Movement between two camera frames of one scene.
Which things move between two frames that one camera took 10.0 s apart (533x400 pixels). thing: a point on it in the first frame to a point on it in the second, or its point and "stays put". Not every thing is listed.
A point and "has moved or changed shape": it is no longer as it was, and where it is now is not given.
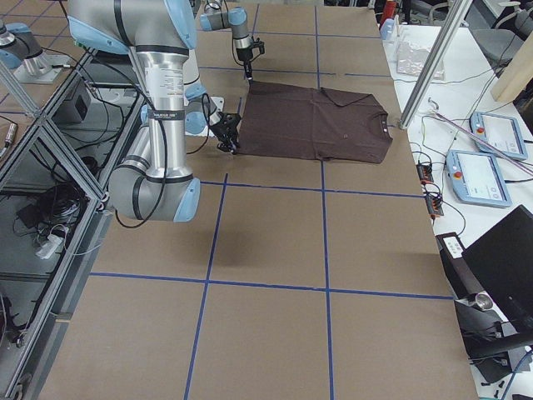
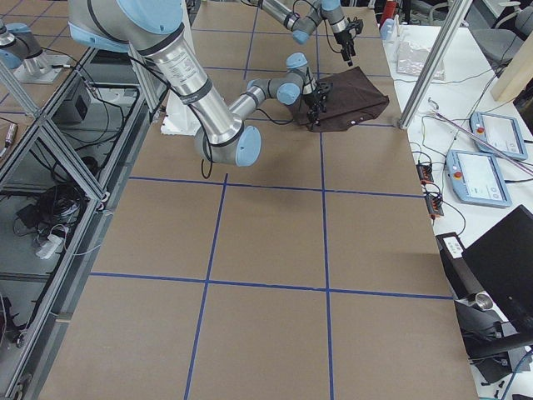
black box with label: x=460 y=277 stays put
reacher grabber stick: x=474 y=137 stays put
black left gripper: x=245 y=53 to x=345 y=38
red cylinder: x=390 y=10 stays put
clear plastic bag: x=410 y=61 stays put
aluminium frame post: x=435 y=61 stays put
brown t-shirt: x=311 y=123 has moved or changed shape
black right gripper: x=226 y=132 to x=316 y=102
